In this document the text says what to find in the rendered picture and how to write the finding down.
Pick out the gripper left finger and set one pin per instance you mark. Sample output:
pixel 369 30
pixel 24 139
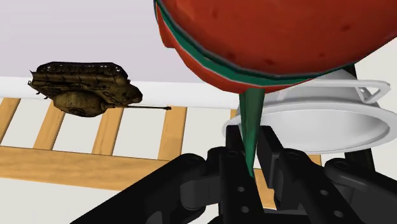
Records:
pixel 229 186

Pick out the wooden slatted frame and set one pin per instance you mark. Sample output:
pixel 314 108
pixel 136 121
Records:
pixel 74 167

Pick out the olive brown toy tank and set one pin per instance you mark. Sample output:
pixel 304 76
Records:
pixel 83 83

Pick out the red strawberry toy green leaves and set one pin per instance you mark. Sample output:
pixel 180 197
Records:
pixel 263 31

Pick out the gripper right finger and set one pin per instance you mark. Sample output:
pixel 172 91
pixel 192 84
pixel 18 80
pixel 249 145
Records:
pixel 297 180

